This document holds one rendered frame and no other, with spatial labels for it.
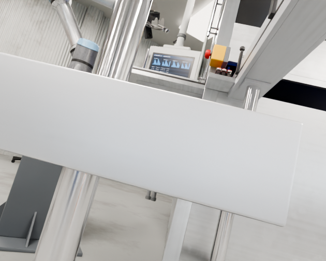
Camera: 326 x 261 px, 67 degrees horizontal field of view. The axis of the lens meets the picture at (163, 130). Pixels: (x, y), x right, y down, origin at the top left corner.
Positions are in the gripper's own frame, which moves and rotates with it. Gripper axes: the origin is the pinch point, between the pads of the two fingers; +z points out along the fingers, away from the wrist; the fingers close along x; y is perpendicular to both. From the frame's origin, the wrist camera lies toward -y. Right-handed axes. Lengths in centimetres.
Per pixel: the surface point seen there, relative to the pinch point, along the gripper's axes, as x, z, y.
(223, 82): -12, 61, -4
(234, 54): 5.8, 48.4, 2.5
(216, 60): -9, 51, 2
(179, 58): 59, -43, -37
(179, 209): -37, 76, -51
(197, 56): 70, -33, -32
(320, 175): 13, 104, -30
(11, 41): -21, -400, -132
